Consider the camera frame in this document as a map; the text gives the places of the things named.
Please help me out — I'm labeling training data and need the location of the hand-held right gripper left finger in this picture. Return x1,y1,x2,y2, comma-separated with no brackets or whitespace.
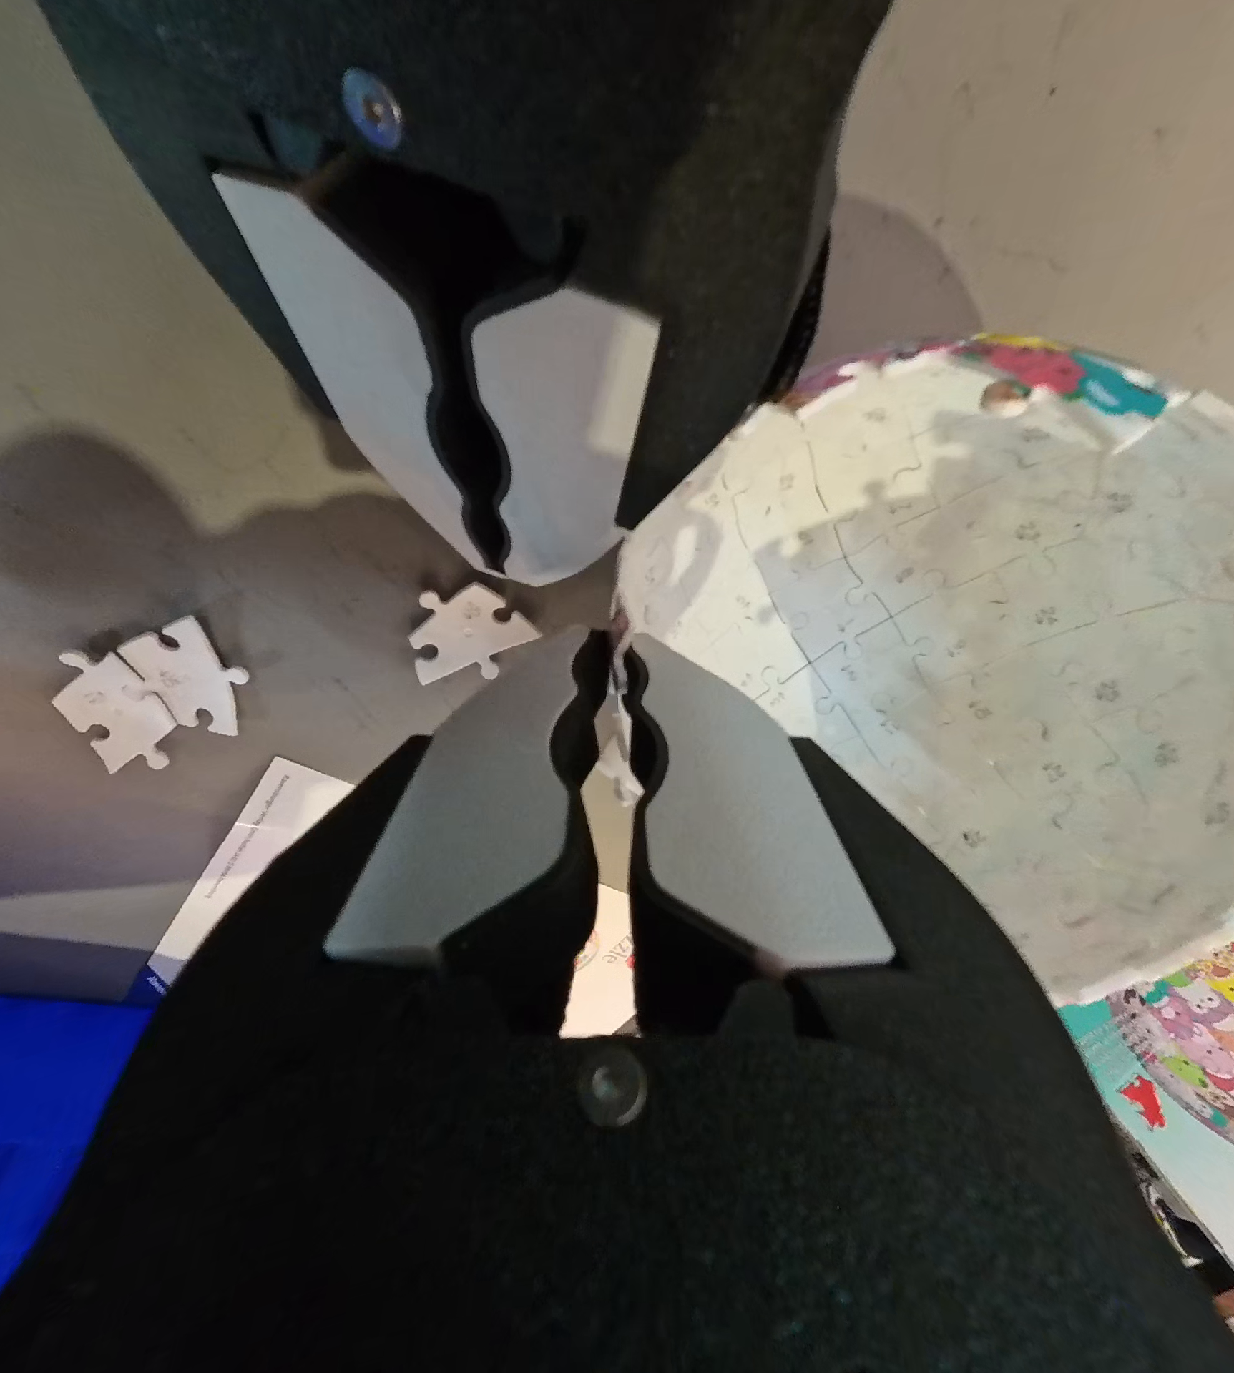
328,635,614,1031

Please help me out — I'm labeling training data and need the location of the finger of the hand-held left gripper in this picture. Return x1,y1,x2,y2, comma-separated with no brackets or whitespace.
213,167,515,572
467,279,667,587

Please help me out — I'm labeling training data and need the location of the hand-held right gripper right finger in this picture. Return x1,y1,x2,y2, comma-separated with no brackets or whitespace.
620,635,895,1031

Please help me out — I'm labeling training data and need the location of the white puzzle piece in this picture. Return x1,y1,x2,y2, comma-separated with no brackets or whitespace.
119,616,249,738
409,579,542,688
53,650,177,773
591,622,646,806

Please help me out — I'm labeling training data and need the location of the colourful puzzle ball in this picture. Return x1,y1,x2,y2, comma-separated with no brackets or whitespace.
617,333,1234,1005

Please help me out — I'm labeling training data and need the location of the puzzle instruction leaflet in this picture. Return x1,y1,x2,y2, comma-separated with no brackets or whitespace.
139,755,640,1035

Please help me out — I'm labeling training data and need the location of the teal puzzle box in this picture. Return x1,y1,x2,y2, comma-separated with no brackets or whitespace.
1058,891,1234,1288

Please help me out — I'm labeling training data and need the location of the blue plastic bin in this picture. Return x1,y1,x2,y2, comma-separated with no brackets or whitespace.
0,987,156,1321

